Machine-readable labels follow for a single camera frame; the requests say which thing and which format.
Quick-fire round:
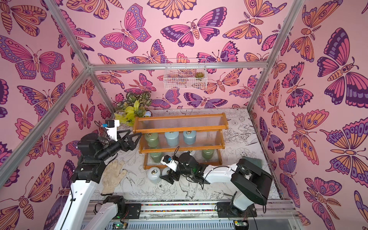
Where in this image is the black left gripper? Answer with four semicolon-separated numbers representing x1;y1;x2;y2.
97;129;141;163

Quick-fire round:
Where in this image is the white tea canister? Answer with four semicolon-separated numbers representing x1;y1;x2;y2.
147;167;161;184
162;167;171;176

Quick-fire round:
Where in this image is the blue canister shelf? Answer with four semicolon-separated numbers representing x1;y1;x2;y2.
164;131;179;147
183;131;196;145

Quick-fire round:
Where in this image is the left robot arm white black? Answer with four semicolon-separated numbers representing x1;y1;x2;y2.
55;129;142;230

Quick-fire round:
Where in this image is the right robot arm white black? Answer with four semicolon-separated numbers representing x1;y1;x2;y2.
160;152;273;211

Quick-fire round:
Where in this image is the green canister bottom shelf left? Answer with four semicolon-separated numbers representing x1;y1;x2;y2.
150;152;163;163

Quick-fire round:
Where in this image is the wooden three-tier shelf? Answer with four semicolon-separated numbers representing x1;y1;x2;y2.
133;113;229;170

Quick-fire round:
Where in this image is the glass vase with green plant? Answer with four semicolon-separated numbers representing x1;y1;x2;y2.
114;92;152;127

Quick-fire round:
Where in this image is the beige work glove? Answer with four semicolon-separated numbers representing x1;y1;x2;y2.
101;160;127;196

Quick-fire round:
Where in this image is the teal dustpan brush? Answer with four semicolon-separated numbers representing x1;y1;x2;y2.
243;156;262;168

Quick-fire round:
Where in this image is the small green succulent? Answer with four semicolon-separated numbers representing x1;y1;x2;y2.
195;72;205;79

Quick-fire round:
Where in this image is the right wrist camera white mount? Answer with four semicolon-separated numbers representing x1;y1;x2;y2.
161;155;178;172

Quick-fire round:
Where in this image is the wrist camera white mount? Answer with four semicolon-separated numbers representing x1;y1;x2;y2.
161;155;178;172
103;120;120;141

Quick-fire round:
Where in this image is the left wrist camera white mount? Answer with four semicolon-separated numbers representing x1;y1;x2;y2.
103;120;120;141

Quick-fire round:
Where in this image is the white wire wall basket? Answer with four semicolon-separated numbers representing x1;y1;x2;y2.
163;57;208;90

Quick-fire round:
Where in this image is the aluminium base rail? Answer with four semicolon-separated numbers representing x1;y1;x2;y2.
103;199;304;230

